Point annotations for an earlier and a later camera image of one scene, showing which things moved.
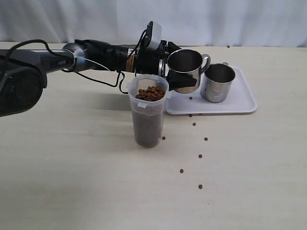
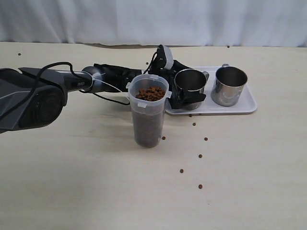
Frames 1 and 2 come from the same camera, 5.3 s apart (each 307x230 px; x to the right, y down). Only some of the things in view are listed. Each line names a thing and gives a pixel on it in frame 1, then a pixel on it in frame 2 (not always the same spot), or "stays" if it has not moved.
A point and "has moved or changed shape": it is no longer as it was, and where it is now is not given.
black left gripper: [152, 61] to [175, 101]
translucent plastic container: [148, 94] stays
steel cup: [188, 62] has moved or changed shape
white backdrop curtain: [198, 23] stays
